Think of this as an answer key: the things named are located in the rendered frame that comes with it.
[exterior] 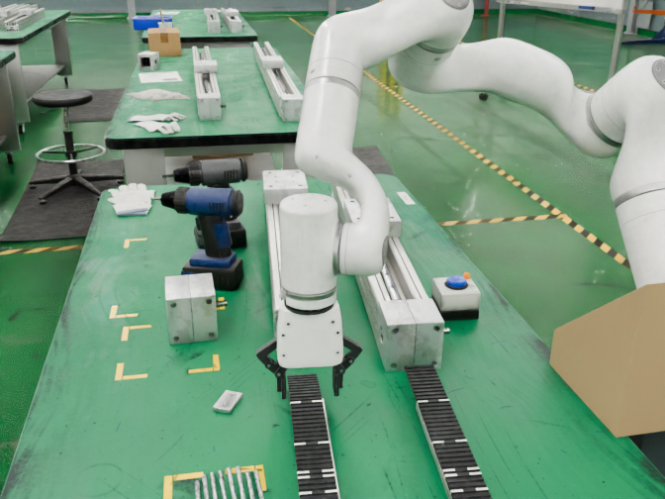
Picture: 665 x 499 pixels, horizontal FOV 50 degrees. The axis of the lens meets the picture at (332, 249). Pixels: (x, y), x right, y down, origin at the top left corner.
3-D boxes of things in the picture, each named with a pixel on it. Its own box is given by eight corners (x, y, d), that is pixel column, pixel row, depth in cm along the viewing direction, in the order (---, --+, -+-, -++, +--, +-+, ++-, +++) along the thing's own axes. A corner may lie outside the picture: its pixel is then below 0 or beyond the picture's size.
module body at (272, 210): (329, 348, 133) (329, 307, 130) (275, 350, 132) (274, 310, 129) (300, 204, 206) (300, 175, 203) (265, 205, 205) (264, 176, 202)
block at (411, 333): (454, 368, 127) (458, 321, 124) (385, 372, 126) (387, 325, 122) (441, 343, 135) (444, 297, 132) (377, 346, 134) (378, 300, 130)
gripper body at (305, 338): (276, 308, 104) (277, 373, 109) (345, 305, 105) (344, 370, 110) (274, 285, 111) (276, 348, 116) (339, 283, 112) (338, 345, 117)
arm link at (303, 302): (279, 296, 103) (279, 315, 104) (339, 294, 104) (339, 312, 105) (276, 272, 111) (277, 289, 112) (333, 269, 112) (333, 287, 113)
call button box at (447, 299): (478, 319, 144) (481, 291, 141) (430, 322, 143) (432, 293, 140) (467, 301, 151) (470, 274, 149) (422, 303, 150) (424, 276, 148)
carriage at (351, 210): (400, 249, 162) (401, 220, 160) (351, 250, 161) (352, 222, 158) (387, 223, 177) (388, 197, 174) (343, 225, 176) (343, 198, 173)
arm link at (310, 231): (346, 273, 111) (288, 268, 112) (347, 192, 105) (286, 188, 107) (337, 297, 103) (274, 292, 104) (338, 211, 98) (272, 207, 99)
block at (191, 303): (231, 338, 136) (228, 293, 133) (169, 345, 134) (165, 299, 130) (226, 314, 145) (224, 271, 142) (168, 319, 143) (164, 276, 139)
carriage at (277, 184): (308, 213, 183) (308, 187, 180) (264, 214, 182) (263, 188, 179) (303, 193, 198) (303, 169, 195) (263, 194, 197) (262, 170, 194)
